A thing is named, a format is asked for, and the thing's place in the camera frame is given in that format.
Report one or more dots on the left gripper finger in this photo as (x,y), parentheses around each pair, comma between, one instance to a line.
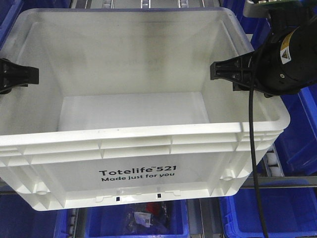
(12,74)
(4,92)

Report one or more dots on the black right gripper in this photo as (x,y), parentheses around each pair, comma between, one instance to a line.
(284,64)

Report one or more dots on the white plastic Totelife crate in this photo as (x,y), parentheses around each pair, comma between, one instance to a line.
(125,110)

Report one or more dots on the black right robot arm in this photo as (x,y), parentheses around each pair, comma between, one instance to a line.
(289,13)

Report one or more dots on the packaged items in bin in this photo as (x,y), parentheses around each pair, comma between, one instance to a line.
(151,218)

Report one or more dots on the blue plastic bin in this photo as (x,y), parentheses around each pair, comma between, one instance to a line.
(297,145)

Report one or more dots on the blue bin lower left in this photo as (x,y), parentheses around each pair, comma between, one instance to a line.
(19,220)

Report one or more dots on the blue bin lower right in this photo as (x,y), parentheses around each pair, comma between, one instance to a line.
(288,213)

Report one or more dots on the blue bin lower middle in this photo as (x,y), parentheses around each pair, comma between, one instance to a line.
(108,222)

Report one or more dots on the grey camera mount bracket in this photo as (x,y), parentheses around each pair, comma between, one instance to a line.
(255,10)

